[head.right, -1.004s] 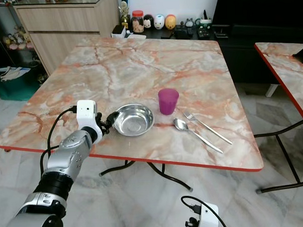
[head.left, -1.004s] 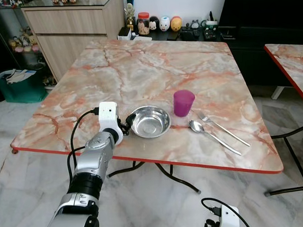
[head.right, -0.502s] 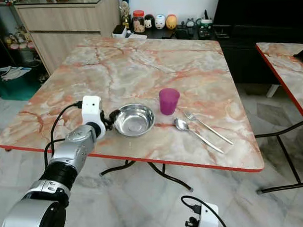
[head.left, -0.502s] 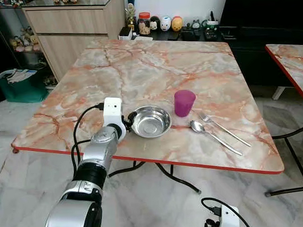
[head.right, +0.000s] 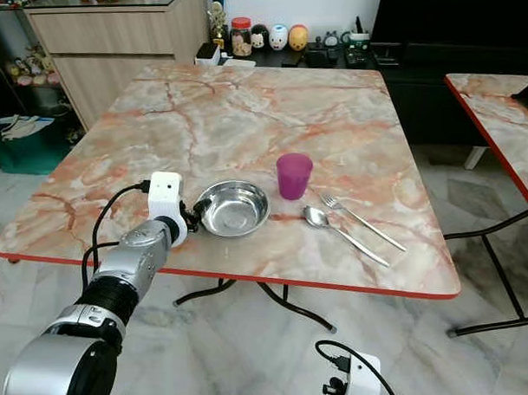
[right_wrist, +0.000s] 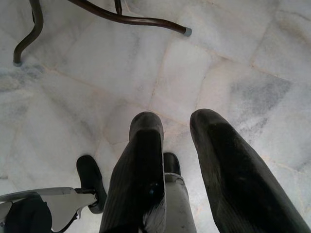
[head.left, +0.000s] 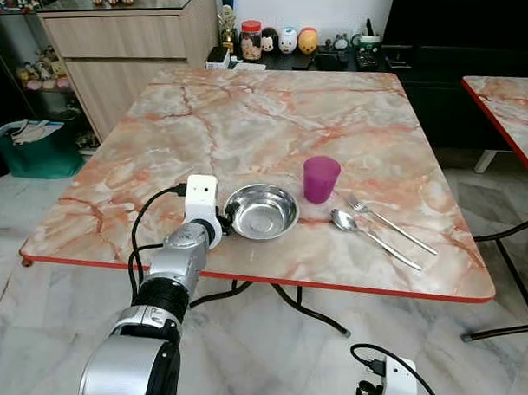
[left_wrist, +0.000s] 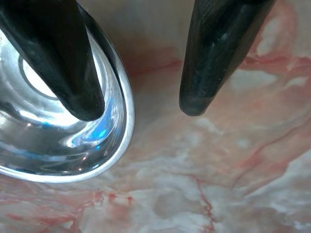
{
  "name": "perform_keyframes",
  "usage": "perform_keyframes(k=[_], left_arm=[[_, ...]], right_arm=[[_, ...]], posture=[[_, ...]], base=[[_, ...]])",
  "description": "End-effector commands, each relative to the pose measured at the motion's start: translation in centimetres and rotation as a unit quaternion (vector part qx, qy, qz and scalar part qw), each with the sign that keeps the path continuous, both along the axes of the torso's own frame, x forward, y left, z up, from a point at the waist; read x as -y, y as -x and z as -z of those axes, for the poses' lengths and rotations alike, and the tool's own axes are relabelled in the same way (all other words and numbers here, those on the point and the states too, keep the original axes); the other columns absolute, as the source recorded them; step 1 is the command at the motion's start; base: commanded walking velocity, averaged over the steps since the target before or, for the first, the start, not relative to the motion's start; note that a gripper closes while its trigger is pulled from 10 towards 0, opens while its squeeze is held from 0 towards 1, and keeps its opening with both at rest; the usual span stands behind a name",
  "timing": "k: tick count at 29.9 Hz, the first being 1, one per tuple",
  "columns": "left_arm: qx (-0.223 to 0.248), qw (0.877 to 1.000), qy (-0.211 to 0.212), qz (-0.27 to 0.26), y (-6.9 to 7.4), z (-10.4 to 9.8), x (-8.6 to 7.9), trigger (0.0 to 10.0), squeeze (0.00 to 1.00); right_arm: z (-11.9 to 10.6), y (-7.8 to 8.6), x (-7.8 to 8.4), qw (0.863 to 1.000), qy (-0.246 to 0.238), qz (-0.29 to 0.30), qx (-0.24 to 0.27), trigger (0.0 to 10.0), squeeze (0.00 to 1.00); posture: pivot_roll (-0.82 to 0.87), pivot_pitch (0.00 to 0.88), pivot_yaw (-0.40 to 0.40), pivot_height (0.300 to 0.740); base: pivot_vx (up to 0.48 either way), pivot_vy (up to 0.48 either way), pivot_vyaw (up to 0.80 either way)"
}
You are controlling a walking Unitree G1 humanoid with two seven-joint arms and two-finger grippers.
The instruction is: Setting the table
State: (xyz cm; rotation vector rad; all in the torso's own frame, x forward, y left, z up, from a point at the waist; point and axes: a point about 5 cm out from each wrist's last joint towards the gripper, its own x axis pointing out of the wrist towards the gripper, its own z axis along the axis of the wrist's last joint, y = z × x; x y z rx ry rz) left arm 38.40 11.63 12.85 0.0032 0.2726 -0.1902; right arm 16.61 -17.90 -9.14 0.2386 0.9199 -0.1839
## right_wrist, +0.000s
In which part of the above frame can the silver left robot leg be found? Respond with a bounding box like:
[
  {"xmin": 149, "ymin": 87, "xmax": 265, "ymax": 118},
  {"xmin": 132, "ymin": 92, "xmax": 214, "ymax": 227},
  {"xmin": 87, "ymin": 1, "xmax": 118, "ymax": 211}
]
[{"xmin": 0, "ymin": 186, "xmax": 99, "ymax": 233}]

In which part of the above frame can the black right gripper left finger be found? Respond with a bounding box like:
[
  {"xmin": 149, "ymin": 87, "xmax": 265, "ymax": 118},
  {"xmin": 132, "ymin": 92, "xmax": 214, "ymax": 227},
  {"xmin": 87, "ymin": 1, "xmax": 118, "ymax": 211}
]
[{"xmin": 99, "ymin": 111, "xmax": 167, "ymax": 233}]

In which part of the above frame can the black right robot foot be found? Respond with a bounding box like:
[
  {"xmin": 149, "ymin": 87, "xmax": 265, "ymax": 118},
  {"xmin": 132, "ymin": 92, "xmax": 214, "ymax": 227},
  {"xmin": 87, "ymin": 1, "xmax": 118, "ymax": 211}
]
[{"xmin": 163, "ymin": 152, "xmax": 181, "ymax": 174}]

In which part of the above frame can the silver robot leg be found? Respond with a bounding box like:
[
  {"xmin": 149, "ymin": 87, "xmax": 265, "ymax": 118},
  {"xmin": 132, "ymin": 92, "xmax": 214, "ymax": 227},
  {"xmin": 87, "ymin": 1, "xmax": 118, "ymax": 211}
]
[
  {"xmin": 0, "ymin": 186, "xmax": 99, "ymax": 233},
  {"xmin": 143, "ymin": 172, "xmax": 197, "ymax": 233}
]

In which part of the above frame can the black left robot foot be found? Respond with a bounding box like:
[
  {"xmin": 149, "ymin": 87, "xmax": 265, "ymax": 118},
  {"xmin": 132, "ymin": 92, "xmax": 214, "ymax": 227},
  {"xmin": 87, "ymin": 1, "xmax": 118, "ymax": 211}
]
[{"xmin": 76, "ymin": 155, "xmax": 107, "ymax": 215}]

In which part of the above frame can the black robot foot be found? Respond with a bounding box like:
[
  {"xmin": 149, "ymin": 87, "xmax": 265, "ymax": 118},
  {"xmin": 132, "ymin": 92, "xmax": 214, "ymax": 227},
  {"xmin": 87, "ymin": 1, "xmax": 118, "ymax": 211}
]
[
  {"xmin": 163, "ymin": 152, "xmax": 181, "ymax": 174},
  {"xmin": 76, "ymin": 155, "xmax": 107, "ymax": 215}
]

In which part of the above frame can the silver right robot leg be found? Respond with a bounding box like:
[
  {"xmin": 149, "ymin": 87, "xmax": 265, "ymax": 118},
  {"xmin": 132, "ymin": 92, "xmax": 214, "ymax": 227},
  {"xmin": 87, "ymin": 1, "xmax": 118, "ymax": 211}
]
[{"xmin": 143, "ymin": 172, "xmax": 197, "ymax": 233}]

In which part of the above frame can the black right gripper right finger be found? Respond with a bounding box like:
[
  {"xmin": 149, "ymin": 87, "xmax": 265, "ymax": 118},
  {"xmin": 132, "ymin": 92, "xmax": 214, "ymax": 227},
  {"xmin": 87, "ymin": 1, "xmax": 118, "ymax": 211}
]
[{"xmin": 189, "ymin": 108, "xmax": 311, "ymax": 233}]

